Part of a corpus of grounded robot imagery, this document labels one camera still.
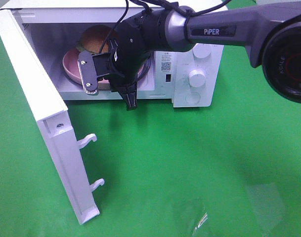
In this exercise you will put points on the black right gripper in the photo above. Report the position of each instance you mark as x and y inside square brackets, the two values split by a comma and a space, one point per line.
[138, 35]

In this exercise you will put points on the round white door button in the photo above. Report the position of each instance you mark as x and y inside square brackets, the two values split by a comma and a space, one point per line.
[192, 98]

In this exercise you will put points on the pink round plate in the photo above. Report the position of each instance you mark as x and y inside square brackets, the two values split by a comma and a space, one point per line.
[70, 65]

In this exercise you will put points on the burger with lettuce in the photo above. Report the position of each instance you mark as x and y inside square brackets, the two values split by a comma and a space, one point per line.
[92, 39]

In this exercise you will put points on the white microwave door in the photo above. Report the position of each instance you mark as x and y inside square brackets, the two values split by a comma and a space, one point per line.
[51, 115]

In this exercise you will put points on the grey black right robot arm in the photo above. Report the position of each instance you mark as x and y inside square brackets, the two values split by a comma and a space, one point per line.
[270, 33]

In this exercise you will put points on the glass microwave turntable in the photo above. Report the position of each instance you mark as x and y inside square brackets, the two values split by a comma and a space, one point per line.
[142, 72]

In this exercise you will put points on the white microwave oven body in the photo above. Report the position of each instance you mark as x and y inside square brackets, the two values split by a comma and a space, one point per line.
[41, 37]

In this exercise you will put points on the lower white timer knob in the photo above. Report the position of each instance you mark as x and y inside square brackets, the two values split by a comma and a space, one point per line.
[197, 78]

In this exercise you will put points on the upper white power knob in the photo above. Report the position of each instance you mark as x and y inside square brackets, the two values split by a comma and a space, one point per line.
[201, 51]

